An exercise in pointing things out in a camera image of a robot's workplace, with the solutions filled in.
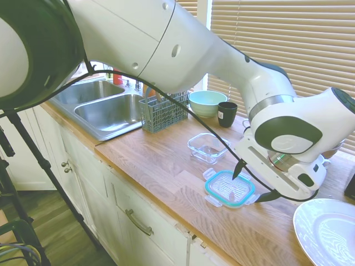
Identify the white base cabinet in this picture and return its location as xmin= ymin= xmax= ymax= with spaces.
xmin=0 ymin=105 xmax=231 ymax=266

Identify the brown bowl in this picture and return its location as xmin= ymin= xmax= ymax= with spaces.
xmin=321 ymin=140 xmax=345 ymax=159

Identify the brushed metal bar handle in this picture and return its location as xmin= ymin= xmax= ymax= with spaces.
xmin=125 ymin=209 xmax=154 ymax=236

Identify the beige window blind above sink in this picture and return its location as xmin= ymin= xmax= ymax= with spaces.
xmin=177 ymin=0 xmax=199 ymax=18

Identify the stainless steel sink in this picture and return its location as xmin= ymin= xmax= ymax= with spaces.
xmin=49 ymin=79 xmax=145 ymax=141

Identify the dark green metal clamp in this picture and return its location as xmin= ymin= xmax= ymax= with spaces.
xmin=0 ymin=218 xmax=42 ymax=266

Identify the clear lid with teal seal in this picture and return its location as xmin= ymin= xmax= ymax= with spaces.
xmin=202 ymin=167 xmax=261 ymax=209

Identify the clear glass food container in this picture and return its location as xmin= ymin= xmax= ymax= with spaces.
xmin=187 ymin=132 xmax=231 ymax=166

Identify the grey plastic cutlery basket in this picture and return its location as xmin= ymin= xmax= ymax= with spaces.
xmin=138 ymin=91 xmax=190 ymax=134

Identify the wide beige window blind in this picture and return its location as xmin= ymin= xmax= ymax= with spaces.
xmin=206 ymin=0 xmax=355 ymax=155

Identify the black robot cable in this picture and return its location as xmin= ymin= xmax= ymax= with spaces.
xmin=59 ymin=0 xmax=320 ymax=202

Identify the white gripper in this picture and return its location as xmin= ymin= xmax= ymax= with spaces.
xmin=232 ymin=130 xmax=320 ymax=204

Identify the white plain cup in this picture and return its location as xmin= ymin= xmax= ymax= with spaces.
xmin=318 ymin=154 xmax=332 ymax=169

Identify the black small appliance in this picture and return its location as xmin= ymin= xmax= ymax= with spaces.
xmin=343 ymin=177 xmax=355 ymax=198

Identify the black tripod stand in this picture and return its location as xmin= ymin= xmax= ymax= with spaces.
xmin=0 ymin=109 xmax=100 ymax=266

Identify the mint green bowl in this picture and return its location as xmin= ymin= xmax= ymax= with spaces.
xmin=188 ymin=90 xmax=229 ymax=119

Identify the white dinner plate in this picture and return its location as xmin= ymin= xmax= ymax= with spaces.
xmin=292 ymin=198 xmax=355 ymax=266

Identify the black cup with label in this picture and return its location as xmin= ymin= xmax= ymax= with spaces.
xmin=217 ymin=101 xmax=238 ymax=128

